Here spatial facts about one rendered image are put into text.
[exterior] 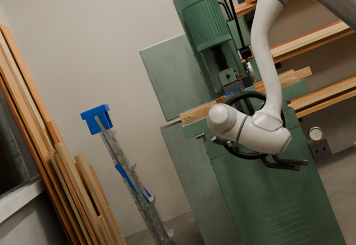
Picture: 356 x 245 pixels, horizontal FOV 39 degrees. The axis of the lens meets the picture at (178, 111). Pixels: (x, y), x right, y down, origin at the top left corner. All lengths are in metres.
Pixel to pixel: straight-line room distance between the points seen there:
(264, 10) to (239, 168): 0.81
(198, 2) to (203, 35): 0.16
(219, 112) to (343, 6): 0.54
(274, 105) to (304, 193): 0.76
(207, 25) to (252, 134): 0.86
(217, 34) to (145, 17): 2.46
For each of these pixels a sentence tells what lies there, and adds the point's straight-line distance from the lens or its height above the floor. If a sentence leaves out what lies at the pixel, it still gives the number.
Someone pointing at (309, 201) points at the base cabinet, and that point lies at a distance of 2.43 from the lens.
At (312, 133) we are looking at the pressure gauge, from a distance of 2.33.
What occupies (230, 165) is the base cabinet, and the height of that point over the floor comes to 0.66.
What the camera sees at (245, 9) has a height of 1.52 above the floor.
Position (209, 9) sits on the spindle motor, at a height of 1.36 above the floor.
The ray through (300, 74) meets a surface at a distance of 2.53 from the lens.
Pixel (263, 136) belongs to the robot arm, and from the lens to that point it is 1.71.
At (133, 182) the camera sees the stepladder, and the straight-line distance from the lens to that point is 3.09.
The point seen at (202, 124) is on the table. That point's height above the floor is 0.88.
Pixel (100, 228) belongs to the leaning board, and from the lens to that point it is 3.57.
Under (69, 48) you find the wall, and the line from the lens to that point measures 4.86.
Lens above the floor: 1.03
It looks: 1 degrees down
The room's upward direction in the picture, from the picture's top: 21 degrees counter-clockwise
